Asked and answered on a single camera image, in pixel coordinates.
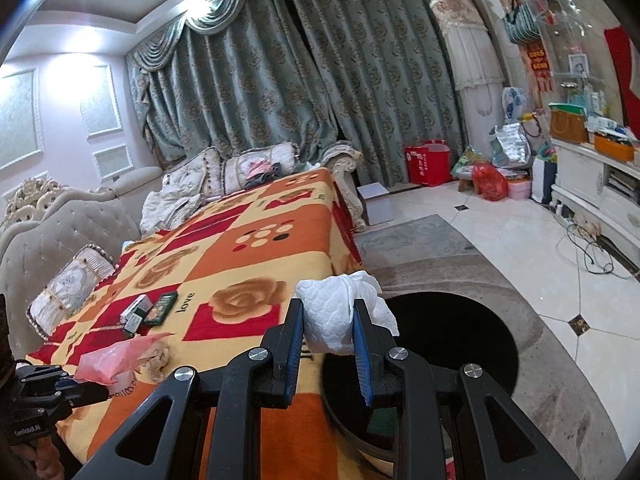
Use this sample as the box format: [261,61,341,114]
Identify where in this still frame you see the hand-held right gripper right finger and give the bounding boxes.
[352,298,583,480]

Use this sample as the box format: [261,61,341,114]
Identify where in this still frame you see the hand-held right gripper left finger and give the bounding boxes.
[85,297,305,480]

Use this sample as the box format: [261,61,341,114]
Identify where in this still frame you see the pink plastic bag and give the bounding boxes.
[75,331,173,386]

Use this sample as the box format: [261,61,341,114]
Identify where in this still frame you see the white tissue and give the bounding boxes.
[295,270,400,356]

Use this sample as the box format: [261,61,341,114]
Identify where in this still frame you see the black trash bin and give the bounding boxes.
[320,292,518,466]

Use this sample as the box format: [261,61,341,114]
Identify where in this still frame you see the person's left hand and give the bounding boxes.
[22,437,76,480]

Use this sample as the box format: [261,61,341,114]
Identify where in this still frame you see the small white green box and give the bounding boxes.
[119,294,153,336]

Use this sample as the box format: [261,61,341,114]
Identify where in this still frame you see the beige floral cushion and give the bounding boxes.
[222,141,301,195]
[26,245,117,341]
[160,146,224,202]

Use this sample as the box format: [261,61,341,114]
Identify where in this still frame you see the dark green box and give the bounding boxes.
[150,291,179,325]

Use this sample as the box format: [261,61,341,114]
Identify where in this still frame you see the orange red printed blanket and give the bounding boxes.
[25,167,366,480]

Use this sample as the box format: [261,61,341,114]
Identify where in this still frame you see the grey tufted sofa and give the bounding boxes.
[0,141,367,376]

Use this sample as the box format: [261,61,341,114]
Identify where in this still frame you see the dark garment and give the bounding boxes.
[244,161,301,189]

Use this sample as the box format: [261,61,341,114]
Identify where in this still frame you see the white quilt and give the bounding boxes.
[139,187,207,236]

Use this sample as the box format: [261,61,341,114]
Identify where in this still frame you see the red bucket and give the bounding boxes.
[404,140,451,187]

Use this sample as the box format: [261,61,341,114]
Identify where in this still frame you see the full red plastic bag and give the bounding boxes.
[471,162,510,202]

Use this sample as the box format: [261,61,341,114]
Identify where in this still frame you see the green printed bag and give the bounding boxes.
[452,146,484,179]

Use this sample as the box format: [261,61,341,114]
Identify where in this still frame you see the white dark shopping bag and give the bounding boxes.
[531,156,558,205]

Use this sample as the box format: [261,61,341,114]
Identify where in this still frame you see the silver foil bag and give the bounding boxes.
[492,122,532,168]

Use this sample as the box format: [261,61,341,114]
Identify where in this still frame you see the teal patterned curtain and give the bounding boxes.
[289,0,469,187]
[125,0,343,173]

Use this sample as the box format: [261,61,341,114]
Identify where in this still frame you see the white cabinet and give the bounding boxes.
[550,137,640,276]

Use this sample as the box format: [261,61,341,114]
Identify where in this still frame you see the white blue plastic bag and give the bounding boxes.
[501,86,533,123]

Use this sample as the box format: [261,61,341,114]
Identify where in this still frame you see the brown paper gift bag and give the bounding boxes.
[549,107,590,144]

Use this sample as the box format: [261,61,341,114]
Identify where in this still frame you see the lace covered air conditioner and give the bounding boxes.
[429,0,507,133]

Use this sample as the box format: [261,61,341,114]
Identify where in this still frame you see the orange box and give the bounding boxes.
[594,135,636,163]

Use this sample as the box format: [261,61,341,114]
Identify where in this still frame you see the red hanging ornament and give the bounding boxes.
[522,45,553,93]

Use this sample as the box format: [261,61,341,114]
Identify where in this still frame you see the teal curtain valance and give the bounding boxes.
[125,0,451,78]

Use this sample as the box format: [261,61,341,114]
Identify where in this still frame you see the striped tote bag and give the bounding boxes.
[501,0,542,46]

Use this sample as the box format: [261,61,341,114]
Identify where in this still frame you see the red cloth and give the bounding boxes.
[604,26,640,136]

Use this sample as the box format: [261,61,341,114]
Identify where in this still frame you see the tangled floor cables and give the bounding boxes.
[555,205,637,281]

